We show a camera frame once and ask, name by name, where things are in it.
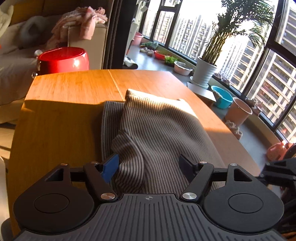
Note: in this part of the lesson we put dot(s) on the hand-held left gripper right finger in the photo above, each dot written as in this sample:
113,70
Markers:
187,165

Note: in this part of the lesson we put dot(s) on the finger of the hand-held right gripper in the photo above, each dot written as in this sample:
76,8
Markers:
277,172

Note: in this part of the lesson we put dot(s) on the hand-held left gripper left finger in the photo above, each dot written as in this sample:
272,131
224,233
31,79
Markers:
111,165

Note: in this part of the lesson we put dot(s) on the striped knit sweater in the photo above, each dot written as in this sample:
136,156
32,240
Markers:
157,129

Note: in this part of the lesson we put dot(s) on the pink fluffy slippers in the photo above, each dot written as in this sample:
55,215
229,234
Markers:
234,129

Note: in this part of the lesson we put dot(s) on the pink plastic bucket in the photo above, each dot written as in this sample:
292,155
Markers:
237,113

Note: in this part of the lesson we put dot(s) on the white low stand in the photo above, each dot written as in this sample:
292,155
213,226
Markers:
203,93

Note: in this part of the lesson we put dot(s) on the blue plastic basin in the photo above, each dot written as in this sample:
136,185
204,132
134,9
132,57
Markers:
222,98

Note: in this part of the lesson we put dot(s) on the small sill plant pots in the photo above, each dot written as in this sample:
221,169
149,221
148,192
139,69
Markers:
222,78

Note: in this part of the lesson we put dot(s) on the palm plant in white pot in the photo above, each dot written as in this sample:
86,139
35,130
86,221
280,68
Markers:
204,73

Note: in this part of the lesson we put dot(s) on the white plastic basin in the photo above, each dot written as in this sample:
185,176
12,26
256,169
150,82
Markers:
182,69

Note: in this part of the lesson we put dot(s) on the black white shoe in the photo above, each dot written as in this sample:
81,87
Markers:
130,63

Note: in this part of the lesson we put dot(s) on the green seedling tray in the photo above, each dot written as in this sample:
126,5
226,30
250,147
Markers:
171,60

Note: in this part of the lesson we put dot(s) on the red plastic basin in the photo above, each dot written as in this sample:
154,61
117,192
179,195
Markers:
160,56

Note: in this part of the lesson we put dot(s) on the red round stool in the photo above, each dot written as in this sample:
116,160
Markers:
62,61

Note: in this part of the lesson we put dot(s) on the green cloth bundle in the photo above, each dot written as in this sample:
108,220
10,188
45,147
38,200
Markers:
150,45

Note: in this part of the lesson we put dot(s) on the pink plastic basin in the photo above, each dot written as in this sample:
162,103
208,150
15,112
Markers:
137,39

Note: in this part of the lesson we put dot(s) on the white standing appliance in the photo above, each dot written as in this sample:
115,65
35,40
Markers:
132,37

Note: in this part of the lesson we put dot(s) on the beige sofa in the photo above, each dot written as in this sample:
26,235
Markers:
13,76

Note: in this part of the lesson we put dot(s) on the dark curtain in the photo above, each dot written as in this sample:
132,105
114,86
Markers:
120,30

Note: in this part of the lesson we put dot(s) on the pink blanket pile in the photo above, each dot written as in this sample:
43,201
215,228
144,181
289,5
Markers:
78,22

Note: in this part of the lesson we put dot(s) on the grey neck pillow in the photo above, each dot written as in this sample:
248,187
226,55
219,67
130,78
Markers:
34,32

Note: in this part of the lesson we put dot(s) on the mustard sofa cushion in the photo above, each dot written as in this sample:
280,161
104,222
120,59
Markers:
29,10

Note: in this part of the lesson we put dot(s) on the white goose plush toy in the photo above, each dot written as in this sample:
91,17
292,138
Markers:
5,20

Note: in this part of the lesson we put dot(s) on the black window frame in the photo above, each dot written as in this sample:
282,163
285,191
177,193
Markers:
270,46

